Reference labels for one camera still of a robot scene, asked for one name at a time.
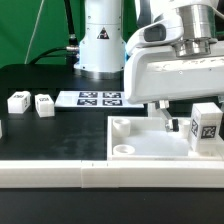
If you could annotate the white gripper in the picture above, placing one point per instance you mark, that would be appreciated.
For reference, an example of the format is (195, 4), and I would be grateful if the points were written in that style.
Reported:
(153, 74)

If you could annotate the white square tabletop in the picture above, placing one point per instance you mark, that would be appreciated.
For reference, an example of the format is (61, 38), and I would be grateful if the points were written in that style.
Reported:
(144, 138)

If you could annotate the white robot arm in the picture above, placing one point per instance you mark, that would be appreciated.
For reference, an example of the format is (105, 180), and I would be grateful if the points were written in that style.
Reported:
(188, 26)

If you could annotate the white L-shaped obstacle fence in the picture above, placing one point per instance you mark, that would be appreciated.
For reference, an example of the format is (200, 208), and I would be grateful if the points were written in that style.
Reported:
(203, 173)

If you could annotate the white part at left edge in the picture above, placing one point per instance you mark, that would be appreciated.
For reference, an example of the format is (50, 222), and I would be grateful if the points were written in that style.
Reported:
(1, 132)

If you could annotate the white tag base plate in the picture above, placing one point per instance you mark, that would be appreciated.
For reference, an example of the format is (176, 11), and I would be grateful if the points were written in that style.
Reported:
(93, 99)

